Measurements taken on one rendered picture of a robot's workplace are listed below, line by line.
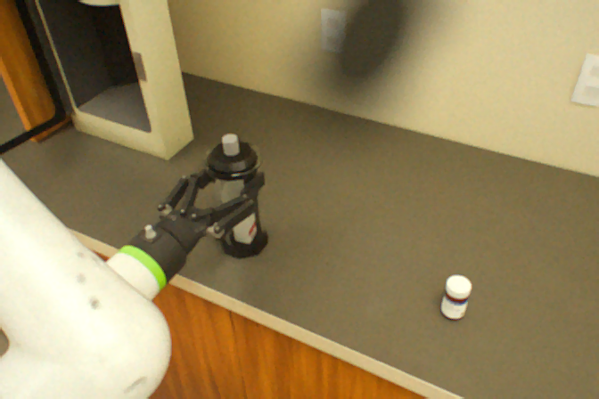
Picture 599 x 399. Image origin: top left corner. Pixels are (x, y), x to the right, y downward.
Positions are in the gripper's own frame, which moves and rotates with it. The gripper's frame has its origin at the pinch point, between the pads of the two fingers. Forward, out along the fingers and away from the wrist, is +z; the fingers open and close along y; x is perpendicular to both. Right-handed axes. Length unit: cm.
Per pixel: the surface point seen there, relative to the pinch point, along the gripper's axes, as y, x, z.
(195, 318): 7.9, 36.4, -11.2
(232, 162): -2.0, -5.9, -2.5
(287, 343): -16.5, 29.8, -10.8
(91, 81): 62, 6, 22
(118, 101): 55, 11, 23
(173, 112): 33.7, 7.0, 21.1
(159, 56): 33.7, -8.3, 20.6
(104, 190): 39.7, 18.2, -0.6
